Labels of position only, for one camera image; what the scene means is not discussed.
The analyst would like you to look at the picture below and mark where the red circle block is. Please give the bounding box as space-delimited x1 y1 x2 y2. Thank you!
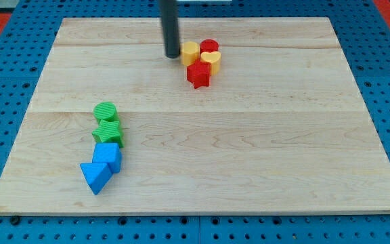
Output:
200 39 219 53

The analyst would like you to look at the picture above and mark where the green circle block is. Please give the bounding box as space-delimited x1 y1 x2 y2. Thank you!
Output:
93 102 119 124

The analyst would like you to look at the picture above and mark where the red star block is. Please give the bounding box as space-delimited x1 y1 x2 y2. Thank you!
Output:
186 60 211 89

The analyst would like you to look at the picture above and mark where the yellow heart block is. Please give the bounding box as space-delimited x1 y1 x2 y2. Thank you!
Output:
200 51 221 75

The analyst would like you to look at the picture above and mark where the yellow hexagon block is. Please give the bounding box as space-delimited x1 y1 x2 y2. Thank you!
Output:
180 41 200 66

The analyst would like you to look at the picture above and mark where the light wooden board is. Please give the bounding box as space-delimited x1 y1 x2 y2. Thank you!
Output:
0 17 390 216

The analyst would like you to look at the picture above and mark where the green star block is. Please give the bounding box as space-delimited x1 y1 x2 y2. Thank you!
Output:
91 120 124 148

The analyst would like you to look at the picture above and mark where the blue cube block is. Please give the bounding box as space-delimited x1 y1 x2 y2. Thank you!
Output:
92 142 123 174

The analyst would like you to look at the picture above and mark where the blue triangle block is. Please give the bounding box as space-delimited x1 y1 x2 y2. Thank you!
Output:
80 163 112 195

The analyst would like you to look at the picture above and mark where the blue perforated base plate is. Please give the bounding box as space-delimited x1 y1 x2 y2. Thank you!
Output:
0 0 390 243

